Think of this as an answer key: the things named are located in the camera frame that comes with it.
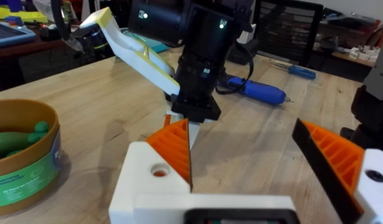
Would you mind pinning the white orange left gripper right finger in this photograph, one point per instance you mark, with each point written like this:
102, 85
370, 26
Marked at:
337, 155

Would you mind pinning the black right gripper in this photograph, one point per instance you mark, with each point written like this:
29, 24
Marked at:
204, 37

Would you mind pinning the white orange left gripper left finger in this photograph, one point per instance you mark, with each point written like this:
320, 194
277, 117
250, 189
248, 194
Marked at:
141, 174

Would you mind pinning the finger of the white orange right gripper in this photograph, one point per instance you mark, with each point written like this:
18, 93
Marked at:
194, 132

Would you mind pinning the blue electric screwdriver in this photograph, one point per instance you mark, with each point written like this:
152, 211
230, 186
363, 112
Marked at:
260, 91

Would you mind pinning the small blue hand screwdriver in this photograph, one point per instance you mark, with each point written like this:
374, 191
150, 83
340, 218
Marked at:
300, 71

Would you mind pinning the teal flat box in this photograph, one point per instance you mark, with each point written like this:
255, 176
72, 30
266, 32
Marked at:
154, 46

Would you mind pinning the small black box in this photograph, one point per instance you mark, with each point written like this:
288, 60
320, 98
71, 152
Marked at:
242, 53

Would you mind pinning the heap of white blocks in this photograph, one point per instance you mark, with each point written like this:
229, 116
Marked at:
364, 53

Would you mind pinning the brown toy tub green label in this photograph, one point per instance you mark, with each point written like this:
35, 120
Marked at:
26, 174

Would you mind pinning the black mesh chair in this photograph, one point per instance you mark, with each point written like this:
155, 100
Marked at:
288, 28

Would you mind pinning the blue flat tray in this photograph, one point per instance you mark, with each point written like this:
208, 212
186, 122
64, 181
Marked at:
8, 34

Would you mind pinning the yellow toy block board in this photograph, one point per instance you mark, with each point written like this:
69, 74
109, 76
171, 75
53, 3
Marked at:
14, 14

